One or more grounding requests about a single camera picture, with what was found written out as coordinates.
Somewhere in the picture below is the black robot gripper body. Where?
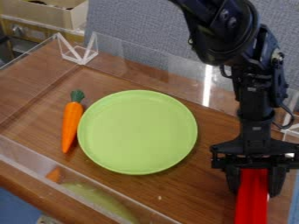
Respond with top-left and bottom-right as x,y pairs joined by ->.
209,117 -> 299,169

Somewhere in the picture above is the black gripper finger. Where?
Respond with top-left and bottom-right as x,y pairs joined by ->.
267,166 -> 287,198
225,166 -> 240,194

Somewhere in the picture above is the red plastic block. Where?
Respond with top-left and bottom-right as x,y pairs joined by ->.
233,169 -> 268,224

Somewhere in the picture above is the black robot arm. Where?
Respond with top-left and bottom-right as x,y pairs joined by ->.
169,0 -> 299,197

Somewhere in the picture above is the green round plate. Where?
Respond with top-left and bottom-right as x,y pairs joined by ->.
77,90 -> 198,175

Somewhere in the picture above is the orange toy carrot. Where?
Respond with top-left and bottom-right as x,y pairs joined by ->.
60,89 -> 85,153

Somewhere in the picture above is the cardboard box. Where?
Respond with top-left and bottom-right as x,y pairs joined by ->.
0,0 -> 89,30

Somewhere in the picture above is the wooden shelf with knob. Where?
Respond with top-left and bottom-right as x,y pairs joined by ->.
0,15 -> 84,44

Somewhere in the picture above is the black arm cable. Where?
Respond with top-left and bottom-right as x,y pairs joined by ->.
272,101 -> 296,130

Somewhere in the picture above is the clear acrylic enclosure wall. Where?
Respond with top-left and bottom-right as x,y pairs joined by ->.
0,31 -> 299,224

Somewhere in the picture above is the clear acrylic corner bracket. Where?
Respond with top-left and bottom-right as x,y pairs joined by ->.
56,33 -> 98,66

